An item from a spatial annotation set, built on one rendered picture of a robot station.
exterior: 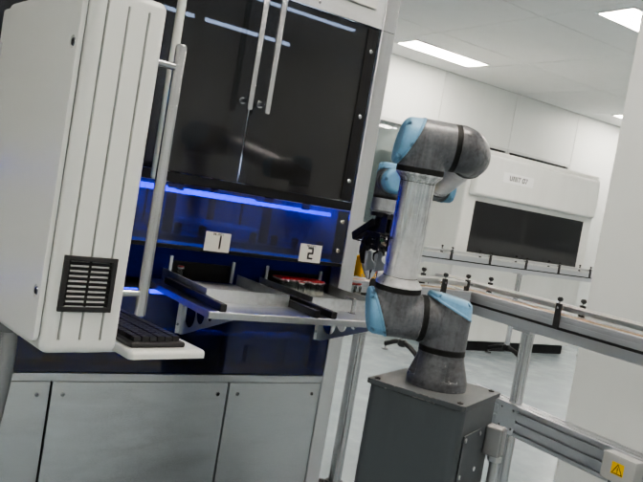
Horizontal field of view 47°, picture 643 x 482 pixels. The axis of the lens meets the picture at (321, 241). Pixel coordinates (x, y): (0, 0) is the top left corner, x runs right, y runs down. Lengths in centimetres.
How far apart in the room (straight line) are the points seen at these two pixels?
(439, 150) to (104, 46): 77
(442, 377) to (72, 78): 107
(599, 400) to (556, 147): 712
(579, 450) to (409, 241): 130
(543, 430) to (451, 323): 116
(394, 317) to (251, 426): 87
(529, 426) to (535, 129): 735
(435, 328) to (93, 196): 85
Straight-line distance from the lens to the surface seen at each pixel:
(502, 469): 306
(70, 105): 155
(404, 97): 850
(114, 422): 230
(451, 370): 183
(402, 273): 177
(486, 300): 304
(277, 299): 210
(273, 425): 253
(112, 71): 157
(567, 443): 283
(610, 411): 343
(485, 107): 934
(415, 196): 176
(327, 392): 261
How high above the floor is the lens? 119
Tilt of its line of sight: 3 degrees down
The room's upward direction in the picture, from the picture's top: 10 degrees clockwise
